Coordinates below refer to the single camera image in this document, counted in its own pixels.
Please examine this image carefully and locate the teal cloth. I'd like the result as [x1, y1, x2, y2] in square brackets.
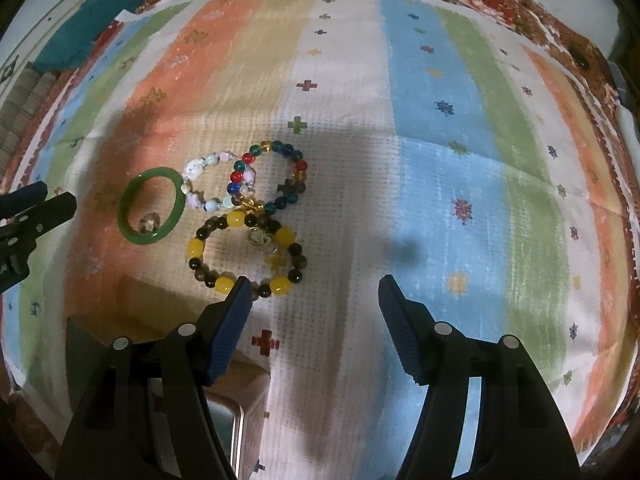
[32, 0, 184, 74]

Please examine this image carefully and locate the green jade bangle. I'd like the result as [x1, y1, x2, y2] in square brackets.
[118, 166, 182, 245]

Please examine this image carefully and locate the striped colourful blanket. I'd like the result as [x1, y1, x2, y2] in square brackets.
[0, 0, 637, 480]

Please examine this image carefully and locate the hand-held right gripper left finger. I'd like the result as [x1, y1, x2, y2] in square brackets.
[60, 276, 253, 480]

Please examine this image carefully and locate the yellow and dark bead bracelet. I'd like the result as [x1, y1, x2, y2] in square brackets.
[186, 210, 307, 301]

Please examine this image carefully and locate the brown jewelry box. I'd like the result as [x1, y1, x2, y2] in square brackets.
[65, 310, 272, 480]

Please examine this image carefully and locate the multicolour glass bead bracelet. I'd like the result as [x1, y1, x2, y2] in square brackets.
[226, 140, 309, 212]

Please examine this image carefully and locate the pastel bead bracelet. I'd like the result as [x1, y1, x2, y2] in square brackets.
[181, 150, 259, 214]

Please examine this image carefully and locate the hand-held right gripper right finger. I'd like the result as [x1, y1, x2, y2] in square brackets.
[377, 275, 583, 480]

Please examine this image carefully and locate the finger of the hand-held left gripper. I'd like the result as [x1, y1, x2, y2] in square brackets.
[14, 192, 77, 242]
[0, 182, 49, 222]

